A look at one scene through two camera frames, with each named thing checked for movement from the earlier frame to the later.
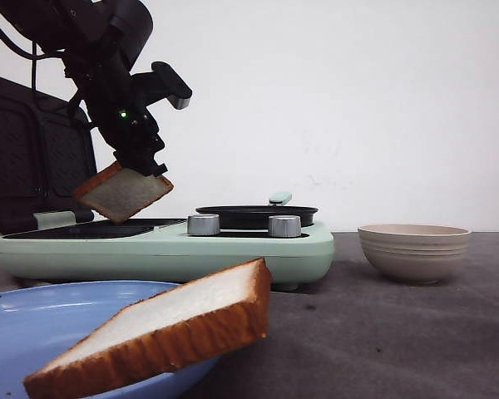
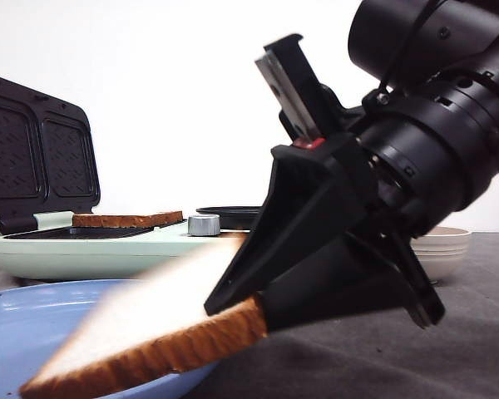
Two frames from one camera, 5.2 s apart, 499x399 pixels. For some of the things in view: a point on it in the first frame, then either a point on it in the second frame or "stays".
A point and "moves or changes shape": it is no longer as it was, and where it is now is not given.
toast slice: x=118 y=193 → x=114 y=219
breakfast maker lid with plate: x=37 y=150 stays
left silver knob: x=203 y=224 stays
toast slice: x=205 y=317 moves or changes shape
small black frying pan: x=257 y=217 stays
